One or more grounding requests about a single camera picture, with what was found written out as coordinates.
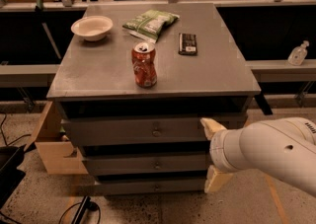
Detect black floor cable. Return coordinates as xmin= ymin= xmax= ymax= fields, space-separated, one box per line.
xmin=58 ymin=195 xmax=102 ymax=224

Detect white bowl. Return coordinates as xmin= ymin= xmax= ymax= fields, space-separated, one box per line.
xmin=71 ymin=16 xmax=113 ymax=41

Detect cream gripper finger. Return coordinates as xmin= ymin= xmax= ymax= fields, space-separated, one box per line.
xmin=204 ymin=165 xmax=233 ymax=193
xmin=200 ymin=117 xmax=226 ymax=140

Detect grey bottom drawer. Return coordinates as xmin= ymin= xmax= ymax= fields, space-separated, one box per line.
xmin=93 ymin=176 xmax=205 ymax=195

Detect dented red soda can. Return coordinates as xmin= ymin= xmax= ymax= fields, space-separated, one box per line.
xmin=131 ymin=41 xmax=157 ymax=88

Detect grey top drawer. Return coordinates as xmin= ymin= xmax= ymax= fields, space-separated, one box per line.
xmin=62 ymin=116 xmax=206 ymax=146

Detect clear sanitizer bottle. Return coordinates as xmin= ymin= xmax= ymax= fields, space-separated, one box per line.
xmin=287 ymin=40 xmax=309 ymax=66

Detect grey drawer cabinet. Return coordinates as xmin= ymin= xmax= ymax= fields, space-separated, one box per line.
xmin=47 ymin=2 xmax=260 ymax=195

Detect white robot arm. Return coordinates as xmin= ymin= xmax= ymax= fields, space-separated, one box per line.
xmin=200 ymin=117 xmax=316 ymax=196

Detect grey bench rail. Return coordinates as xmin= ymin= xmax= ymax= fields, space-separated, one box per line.
xmin=0 ymin=64 xmax=59 ymax=88

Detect black chocolate bar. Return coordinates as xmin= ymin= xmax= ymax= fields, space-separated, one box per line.
xmin=178 ymin=33 xmax=198 ymax=56

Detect green chip bag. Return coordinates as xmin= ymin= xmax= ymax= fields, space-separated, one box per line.
xmin=122 ymin=10 xmax=180 ymax=43

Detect grey drawer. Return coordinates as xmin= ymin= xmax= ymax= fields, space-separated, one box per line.
xmin=93 ymin=176 xmax=205 ymax=195
xmin=62 ymin=116 xmax=206 ymax=146
xmin=83 ymin=151 xmax=211 ymax=176

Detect wooden box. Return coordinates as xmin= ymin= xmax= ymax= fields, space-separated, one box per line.
xmin=24 ymin=102 xmax=87 ymax=175

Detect grey middle drawer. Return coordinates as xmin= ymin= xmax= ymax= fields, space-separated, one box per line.
xmin=83 ymin=151 xmax=211 ymax=176

